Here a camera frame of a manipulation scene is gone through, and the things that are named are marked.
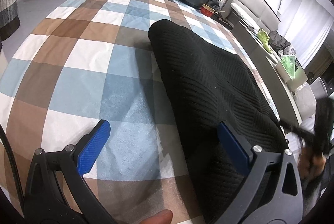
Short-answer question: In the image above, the person's left hand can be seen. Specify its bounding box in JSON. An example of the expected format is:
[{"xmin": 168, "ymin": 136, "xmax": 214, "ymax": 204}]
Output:
[{"xmin": 138, "ymin": 209, "xmax": 174, "ymax": 224}]

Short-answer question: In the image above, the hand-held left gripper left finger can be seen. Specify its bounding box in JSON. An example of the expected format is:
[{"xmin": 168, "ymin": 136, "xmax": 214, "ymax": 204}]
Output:
[{"xmin": 23, "ymin": 120, "xmax": 111, "ymax": 224}]

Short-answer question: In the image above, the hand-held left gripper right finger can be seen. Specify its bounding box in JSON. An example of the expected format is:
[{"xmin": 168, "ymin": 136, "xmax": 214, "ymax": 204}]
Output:
[{"xmin": 209, "ymin": 122, "xmax": 304, "ymax": 224}]

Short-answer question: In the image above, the dark grey cloth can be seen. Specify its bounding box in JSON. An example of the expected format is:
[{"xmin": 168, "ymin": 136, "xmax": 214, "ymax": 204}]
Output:
[{"xmin": 268, "ymin": 30, "xmax": 292, "ymax": 50}]

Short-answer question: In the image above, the black knit sweater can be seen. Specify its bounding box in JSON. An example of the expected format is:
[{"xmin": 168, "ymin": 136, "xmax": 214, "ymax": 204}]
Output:
[{"xmin": 148, "ymin": 19, "xmax": 291, "ymax": 224}]

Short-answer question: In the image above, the green packet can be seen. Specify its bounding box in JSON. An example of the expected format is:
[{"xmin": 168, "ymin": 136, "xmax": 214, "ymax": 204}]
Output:
[{"xmin": 280, "ymin": 55, "xmax": 297, "ymax": 80}]

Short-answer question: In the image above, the person's right hand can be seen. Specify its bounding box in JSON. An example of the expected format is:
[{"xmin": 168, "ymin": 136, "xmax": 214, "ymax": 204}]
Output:
[{"xmin": 300, "ymin": 150, "xmax": 326, "ymax": 181}]

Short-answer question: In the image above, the black cable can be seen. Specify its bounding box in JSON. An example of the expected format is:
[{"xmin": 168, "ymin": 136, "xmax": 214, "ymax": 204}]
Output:
[{"xmin": 0, "ymin": 124, "xmax": 24, "ymax": 202}]

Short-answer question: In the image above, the green toy figure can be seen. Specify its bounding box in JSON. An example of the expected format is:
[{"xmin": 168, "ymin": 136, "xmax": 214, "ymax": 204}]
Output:
[{"xmin": 256, "ymin": 28, "xmax": 272, "ymax": 52}]

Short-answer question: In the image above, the black food tray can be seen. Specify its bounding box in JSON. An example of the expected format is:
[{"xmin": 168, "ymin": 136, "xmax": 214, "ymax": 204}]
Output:
[{"xmin": 213, "ymin": 11, "xmax": 230, "ymax": 24}]

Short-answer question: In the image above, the person's right forearm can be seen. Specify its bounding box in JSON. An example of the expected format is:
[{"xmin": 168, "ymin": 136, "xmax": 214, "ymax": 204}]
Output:
[{"xmin": 303, "ymin": 177, "xmax": 327, "ymax": 214}]

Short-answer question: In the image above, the white plastic tub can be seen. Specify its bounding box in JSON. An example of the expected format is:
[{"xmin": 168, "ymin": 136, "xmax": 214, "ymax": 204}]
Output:
[{"xmin": 275, "ymin": 57, "xmax": 309, "ymax": 91}]

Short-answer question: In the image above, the grey bedside cabinet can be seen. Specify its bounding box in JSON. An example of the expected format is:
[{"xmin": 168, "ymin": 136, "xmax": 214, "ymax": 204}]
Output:
[{"xmin": 232, "ymin": 23, "xmax": 315, "ymax": 124}]

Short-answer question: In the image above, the checkered blanket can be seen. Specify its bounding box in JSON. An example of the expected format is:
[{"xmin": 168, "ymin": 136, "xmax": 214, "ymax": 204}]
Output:
[{"xmin": 0, "ymin": 0, "xmax": 287, "ymax": 224}]

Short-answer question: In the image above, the woven laundry basket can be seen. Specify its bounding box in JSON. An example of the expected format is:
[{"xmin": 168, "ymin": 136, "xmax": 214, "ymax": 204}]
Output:
[{"xmin": 0, "ymin": 0, "xmax": 21, "ymax": 41}]

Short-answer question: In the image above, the white curtain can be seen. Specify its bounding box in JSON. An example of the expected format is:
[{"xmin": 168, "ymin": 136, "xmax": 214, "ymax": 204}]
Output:
[{"xmin": 281, "ymin": 0, "xmax": 334, "ymax": 74}]

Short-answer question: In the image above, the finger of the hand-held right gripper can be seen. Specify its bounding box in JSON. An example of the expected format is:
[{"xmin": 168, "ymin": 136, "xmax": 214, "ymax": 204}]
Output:
[{"xmin": 280, "ymin": 120, "xmax": 315, "ymax": 141}]

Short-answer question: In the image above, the red bowl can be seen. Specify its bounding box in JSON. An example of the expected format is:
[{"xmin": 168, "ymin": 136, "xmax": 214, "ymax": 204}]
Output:
[{"xmin": 200, "ymin": 4, "xmax": 215, "ymax": 17}]

